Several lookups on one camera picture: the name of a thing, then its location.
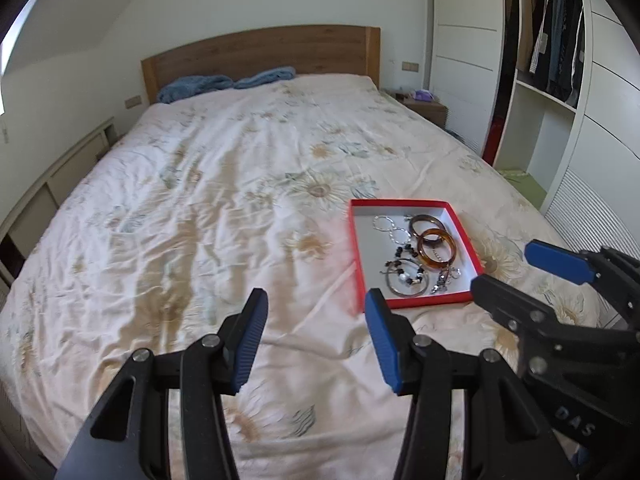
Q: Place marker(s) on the bed with floral sheet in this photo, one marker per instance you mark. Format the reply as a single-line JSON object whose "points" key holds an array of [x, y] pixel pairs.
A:
{"points": [[200, 185]]}

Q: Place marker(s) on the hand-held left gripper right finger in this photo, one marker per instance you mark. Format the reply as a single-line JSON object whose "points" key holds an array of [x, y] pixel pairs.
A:
{"points": [[382, 340]]}

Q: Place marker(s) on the low white shelf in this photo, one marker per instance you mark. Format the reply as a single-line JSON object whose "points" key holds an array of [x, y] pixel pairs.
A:
{"points": [[50, 180]]}

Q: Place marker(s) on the white wardrobe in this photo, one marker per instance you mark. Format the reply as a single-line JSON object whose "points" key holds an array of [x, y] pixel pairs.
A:
{"points": [[600, 125]]}

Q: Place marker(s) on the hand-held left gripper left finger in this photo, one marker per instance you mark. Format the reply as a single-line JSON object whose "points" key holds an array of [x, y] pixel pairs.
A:
{"points": [[250, 330]]}

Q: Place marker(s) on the thin dark brown bangle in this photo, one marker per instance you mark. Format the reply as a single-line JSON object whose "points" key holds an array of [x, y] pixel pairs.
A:
{"points": [[395, 289]]}

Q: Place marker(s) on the red jewelry box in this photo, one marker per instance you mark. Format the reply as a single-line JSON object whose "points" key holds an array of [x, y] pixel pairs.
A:
{"points": [[365, 260]]}

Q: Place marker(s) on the purple box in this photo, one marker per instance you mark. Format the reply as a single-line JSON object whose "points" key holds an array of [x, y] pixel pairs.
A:
{"points": [[422, 95]]}

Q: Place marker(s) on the amber bangle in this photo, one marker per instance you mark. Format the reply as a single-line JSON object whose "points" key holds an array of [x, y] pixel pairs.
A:
{"points": [[424, 255]]}

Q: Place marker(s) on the wooden headboard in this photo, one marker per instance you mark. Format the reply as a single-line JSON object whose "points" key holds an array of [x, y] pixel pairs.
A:
{"points": [[250, 55]]}

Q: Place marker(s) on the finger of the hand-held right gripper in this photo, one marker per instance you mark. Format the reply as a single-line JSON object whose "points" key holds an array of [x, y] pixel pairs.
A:
{"points": [[555, 262], [505, 302]]}

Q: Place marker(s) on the beige wall socket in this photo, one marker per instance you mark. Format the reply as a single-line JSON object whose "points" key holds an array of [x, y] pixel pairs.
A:
{"points": [[410, 66], [133, 102]]}

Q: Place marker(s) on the hanging dark clothes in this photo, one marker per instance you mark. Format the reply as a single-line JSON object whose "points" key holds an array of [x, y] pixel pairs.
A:
{"points": [[555, 45]]}

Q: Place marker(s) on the wide dark brown bangle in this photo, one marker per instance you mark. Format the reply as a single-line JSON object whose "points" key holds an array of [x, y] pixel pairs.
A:
{"points": [[416, 230]]}

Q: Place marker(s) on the wooden nightstand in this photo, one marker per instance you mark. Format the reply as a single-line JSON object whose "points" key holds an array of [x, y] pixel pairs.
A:
{"points": [[425, 110]]}

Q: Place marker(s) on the blue blanket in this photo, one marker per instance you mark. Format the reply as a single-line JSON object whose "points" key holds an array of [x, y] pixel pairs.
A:
{"points": [[195, 87]]}

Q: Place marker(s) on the green mat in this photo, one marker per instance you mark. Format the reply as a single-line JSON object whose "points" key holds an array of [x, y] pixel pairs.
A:
{"points": [[525, 187]]}

